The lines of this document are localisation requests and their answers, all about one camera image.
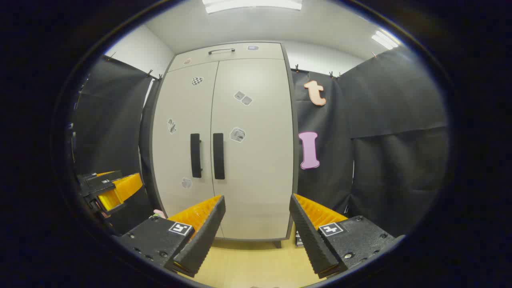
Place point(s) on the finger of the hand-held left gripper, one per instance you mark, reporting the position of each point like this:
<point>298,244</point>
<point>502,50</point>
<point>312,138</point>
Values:
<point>106,184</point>
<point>86,176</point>

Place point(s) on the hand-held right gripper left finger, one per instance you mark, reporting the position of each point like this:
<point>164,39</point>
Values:
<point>200,240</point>

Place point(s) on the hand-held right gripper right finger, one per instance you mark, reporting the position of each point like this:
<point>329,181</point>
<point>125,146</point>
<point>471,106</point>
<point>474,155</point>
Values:
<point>312,240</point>

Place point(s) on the grey cabinet door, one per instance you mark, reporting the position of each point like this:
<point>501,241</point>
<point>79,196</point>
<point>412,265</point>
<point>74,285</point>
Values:
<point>180,100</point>
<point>260,168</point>

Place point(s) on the grey double-door shoe cabinet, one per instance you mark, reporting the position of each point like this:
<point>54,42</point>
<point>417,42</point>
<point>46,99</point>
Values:
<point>260,51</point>

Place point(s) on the small green toy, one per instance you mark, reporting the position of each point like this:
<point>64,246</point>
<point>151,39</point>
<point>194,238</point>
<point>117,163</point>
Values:
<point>158,214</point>

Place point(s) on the black backdrop cloth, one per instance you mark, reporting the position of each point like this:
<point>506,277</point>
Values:
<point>392,104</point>

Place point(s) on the small ceiling light panel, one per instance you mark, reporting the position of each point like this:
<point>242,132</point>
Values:
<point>384,40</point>

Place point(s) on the long ceiling light panel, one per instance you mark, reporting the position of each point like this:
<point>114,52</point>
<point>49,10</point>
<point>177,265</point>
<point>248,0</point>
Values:
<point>252,4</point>

